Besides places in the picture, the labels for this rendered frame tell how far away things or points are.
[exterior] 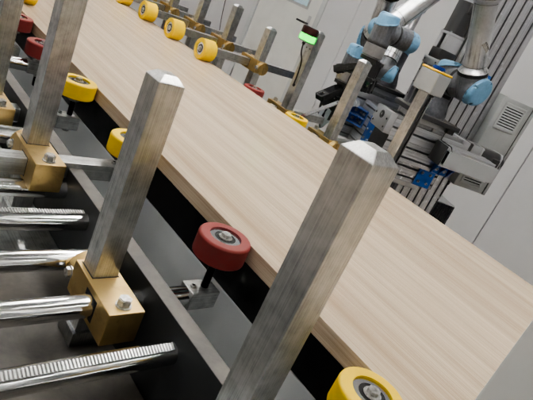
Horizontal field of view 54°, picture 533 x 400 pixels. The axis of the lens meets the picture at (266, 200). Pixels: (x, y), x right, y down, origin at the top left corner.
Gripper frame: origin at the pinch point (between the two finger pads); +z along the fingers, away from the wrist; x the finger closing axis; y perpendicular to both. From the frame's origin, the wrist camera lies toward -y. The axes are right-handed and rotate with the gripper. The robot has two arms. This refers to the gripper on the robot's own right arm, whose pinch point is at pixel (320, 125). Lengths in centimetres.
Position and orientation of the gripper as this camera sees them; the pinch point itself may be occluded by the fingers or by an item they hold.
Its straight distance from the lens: 225.2
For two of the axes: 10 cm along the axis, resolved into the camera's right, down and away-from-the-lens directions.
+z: -3.7, 8.5, 3.6
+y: 7.3, 0.2, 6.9
